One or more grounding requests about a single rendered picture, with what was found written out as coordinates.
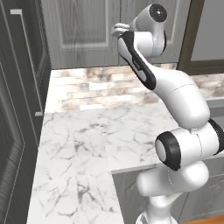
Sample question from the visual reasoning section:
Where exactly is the dark grey tall cabinet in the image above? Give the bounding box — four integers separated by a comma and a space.
0, 0, 53, 224

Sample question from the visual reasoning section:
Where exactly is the dark brown window frame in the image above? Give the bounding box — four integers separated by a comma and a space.
177, 0, 224, 76

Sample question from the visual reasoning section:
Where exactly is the grey sink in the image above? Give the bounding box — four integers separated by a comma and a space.
205, 97, 224, 130

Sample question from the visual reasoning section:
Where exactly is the grey wall cabinet door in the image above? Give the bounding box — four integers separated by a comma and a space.
40, 0, 121, 70
118, 0, 192, 67

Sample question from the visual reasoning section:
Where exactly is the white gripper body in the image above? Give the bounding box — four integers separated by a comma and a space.
111, 23, 131, 39

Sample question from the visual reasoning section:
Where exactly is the long grey cabinet handle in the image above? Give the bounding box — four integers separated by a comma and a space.
10, 9, 45, 117

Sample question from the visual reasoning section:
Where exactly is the grey base cabinet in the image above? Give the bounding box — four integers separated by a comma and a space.
111, 156, 224, 224

